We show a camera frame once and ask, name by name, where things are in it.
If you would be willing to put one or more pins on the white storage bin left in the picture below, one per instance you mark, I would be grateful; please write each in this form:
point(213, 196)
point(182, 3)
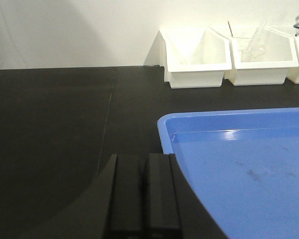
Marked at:
point(194, 57)

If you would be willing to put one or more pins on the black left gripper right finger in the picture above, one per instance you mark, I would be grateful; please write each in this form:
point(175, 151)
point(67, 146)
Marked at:
point(174, 210)

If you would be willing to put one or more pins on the white storage bin middle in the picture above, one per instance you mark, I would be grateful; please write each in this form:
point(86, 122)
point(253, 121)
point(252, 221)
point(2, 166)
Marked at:
point(272, 67)

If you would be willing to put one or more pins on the blue plastic tray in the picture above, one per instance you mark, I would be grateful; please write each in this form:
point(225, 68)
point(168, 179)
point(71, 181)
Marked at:
point(243, 165)

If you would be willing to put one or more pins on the small glass beaker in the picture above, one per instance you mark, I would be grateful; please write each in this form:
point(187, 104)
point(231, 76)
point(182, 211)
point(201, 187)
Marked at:
point(250, 49)

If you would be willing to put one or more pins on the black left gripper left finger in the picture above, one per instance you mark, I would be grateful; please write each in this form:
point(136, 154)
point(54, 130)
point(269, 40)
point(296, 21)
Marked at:
point(111, 208)

